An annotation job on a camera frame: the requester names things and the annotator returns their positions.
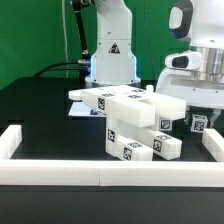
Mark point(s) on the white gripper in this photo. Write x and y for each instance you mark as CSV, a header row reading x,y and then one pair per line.
x,y
196,76

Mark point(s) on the white tagged cube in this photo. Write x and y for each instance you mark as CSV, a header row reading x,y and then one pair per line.
x,y
165,124
199,123

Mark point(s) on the white chair back frame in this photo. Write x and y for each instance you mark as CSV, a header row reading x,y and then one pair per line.
x,y
132,105

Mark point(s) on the white chair seat part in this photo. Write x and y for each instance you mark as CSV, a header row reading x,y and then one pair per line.
x,y
116,128

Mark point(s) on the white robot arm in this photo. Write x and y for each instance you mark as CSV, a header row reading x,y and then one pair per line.
x,y
199,22

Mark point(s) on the white marker base sheet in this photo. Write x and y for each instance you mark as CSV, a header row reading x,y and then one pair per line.
x,y
79,109

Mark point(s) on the black cable post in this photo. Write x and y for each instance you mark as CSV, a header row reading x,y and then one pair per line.
x,y
84,62

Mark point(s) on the white U-shaped fence wall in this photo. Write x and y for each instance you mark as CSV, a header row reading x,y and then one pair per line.
x,y
101,173

